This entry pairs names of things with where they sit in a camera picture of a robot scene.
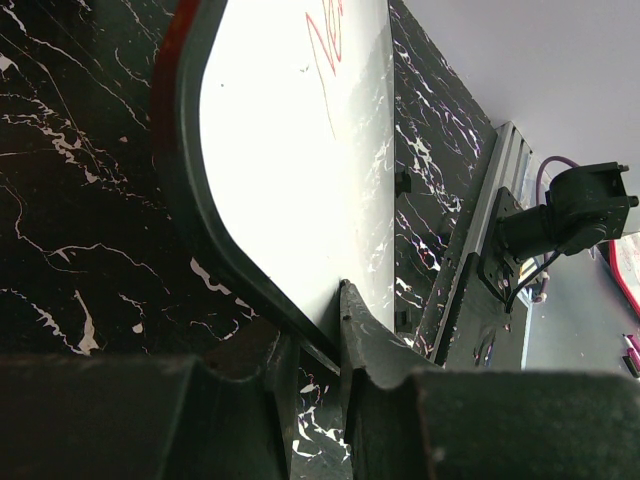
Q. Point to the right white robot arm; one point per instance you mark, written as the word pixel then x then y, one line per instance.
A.
pixel 584 206

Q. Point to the white whiteboard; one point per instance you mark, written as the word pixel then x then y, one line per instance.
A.
pixel 285 122

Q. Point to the pink marker pen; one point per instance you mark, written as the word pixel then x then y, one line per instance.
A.
pixel 631 355

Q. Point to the red framed white sign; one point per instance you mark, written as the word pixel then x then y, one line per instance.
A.
pixel 624 260

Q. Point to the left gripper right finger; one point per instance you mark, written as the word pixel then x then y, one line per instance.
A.
pixel 370 352

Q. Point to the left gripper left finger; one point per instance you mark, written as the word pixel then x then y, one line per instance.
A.
pixel 260 359

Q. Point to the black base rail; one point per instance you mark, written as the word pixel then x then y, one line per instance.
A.
pixel 476 332

